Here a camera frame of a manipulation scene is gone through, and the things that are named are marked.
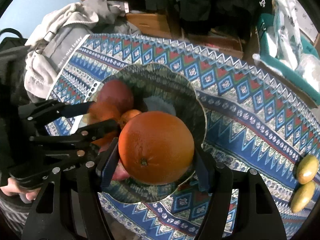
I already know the small orange tangerine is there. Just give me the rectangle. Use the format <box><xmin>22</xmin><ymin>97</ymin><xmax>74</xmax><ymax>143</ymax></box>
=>
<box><xmin>119</xmin><ymin>109</ymin><xmax>141</xmax><ymax>129</ymax></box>
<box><xmin>88</xmin><ymin>101</ymin><xmax>121</xmax><ymax>124</ymax></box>

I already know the large red apple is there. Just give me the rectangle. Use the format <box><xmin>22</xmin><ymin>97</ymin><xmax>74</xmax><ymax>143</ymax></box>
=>
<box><xmin>97</xmin><ymin>79</ymin><xmax>134</xmax><ymax>114</ymax></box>

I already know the yellow-green mango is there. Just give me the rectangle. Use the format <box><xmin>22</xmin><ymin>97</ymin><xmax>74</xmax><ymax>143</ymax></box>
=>
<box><xmin>296</xmin><ymin>154</ymin><xmax>319</xmax><ymax>185</ymax></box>
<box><xmin>290</xmin><ymin>181</ymin><xmax>316</xmax><ymax>213</ymax></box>

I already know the dark red apple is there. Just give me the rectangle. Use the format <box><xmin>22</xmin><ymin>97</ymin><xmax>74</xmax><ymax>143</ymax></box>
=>
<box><xmin>112</xmin><ymin>161</ymin><xmax>130</xmax><ymax>181</ymax></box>

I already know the large orange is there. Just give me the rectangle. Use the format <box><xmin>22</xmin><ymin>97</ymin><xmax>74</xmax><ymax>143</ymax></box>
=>
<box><xmin>118</xmin><ymin>111</ymin><xmax>195</xmax><ymax>185</ymax></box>
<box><xmin>92</xmin><ymin>131</ymin><xmax>118</xmax><ymax>147</ymax></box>

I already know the left hand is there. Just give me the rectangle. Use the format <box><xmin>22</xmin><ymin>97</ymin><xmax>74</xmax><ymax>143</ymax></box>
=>
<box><xmin>1</xmin><ymin>178</ymin><xmax>41</xmax><ymax>202</ymax></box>

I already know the grey white clothes pile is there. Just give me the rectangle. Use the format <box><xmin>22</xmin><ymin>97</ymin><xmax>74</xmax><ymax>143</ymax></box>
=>
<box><xmin>24</xmin><ymin>0</ymin><xmax>141</xmax><ymax>102</ymax></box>

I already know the green patterned glass bowl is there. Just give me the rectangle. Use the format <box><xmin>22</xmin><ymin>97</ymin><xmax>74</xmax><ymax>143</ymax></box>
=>
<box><xmin>87</xmin><ymin>63</ymin><xmax>207</xmax><ymax>204</ymax></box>

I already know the blue patterned tablecloth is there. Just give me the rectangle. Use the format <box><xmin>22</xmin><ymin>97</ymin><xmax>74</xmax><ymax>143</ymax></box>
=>
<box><xmin>47</xmin><ymin>34</ymin><xmax>319</xmax><ymax>239</ymax></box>

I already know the brown cardboard box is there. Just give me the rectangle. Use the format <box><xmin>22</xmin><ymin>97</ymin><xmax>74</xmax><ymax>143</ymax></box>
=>
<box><xmin>126</xmin><ymin>13</ymin><xmax>171</xmax><ymax>38</ymax></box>

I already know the teal plastic crate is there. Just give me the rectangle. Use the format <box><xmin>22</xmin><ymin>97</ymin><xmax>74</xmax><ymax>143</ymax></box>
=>
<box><xmin>252</xmin><ymin>14</ymin><xmax>319</xmax><ymax>105</ymax></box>

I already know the dark hanging coat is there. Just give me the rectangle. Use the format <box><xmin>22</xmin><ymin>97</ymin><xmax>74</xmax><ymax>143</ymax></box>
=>
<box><xmin>145</xmin><ymin>0</ymin><xmax>272</xmax><ymax>41</ymax></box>

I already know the white printed rice bag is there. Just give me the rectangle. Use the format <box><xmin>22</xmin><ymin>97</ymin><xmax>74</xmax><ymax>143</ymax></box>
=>
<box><xmin>260</xmin><ymin>0</ymin><xmax>320</xmax><ymax>71</ymax></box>

